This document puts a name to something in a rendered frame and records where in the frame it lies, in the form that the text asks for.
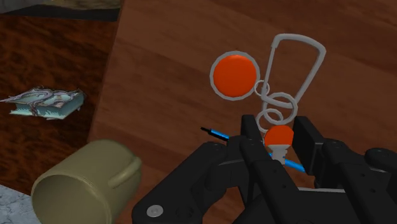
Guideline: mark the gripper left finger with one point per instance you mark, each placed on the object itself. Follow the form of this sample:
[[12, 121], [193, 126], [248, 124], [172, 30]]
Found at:
[[217, 173]]

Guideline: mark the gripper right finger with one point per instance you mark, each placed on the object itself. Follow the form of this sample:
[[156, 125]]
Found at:
[[350, 167]]

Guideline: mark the blue pen black tip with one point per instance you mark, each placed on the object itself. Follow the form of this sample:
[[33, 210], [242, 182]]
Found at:
[[218, 134]]

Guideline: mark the brown wooden table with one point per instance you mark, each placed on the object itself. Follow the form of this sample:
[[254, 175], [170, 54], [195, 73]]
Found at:
[[173, 77]]

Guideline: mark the olive green mug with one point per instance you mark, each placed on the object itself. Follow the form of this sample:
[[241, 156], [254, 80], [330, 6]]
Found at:
[[77, 189]]

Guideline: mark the teal patterned book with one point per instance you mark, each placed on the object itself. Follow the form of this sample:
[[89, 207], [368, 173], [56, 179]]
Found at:
[[51, 104]]

